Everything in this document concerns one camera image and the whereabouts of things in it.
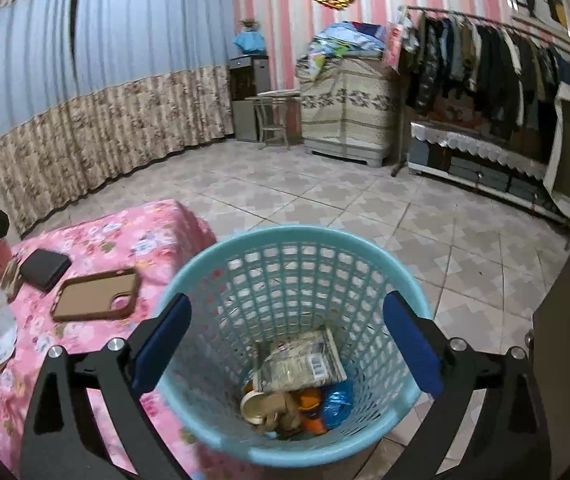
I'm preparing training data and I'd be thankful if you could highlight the brown wrapper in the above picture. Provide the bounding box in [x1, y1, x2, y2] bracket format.
[264, 392, 312, 437]

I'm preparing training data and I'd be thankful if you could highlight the pink floral blanket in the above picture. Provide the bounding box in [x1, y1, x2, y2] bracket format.
[0, 199, 266, 480]

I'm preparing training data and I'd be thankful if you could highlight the blue and floral curtain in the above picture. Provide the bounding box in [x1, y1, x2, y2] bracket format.
[0, 0, 236, 239]

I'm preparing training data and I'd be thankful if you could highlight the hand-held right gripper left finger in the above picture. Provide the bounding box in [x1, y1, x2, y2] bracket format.
[20, 292, 193, 480]

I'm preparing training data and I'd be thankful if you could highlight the brown phone case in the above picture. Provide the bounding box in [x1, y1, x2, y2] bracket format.
[51, 267, 141, 324]

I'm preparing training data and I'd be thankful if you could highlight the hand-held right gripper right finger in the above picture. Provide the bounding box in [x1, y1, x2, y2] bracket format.
[382, 290, 552, 480]

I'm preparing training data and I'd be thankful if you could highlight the beige black patterned packet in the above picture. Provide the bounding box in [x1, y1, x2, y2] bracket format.
[254, 329, 348, 392]

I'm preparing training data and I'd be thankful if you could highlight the grey water dispenser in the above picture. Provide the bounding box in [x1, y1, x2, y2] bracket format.
[228, 55, 272, 144]

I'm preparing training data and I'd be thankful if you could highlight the orange round plastic jar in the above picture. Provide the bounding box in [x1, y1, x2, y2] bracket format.
[296, 386, 328, 434]

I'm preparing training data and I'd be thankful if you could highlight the small folding table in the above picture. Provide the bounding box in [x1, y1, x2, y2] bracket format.
[244, 89, 302, 150]

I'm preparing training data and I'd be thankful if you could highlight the pile of folded bedding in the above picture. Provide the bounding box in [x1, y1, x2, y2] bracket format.
[307, 21, 392, 82]

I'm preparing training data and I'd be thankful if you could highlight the black wallet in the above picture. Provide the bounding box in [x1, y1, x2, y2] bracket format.
[19, 248, 72, 292]

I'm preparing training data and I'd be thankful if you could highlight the blue plastic bag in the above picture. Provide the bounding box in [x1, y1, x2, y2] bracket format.
[321, 380, 355, 429]

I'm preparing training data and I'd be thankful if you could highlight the clothes rack with hanging clothes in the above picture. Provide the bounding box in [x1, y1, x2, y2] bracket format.
[396, 5, 570, 173]

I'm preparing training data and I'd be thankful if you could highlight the low shelf with lace cover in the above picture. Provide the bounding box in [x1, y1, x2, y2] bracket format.
[407, 120, 570, 232]

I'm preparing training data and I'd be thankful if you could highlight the light blue plastic basket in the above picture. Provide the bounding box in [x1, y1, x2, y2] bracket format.
[157, 225, 436, 467]

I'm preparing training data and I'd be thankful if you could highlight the potted plant in blue wrap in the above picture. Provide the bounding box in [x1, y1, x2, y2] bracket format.
[232, 18, 268, 57]

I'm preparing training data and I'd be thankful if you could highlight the cabinet with patterned cover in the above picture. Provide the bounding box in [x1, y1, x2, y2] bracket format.
[298, 55, 401, 169]

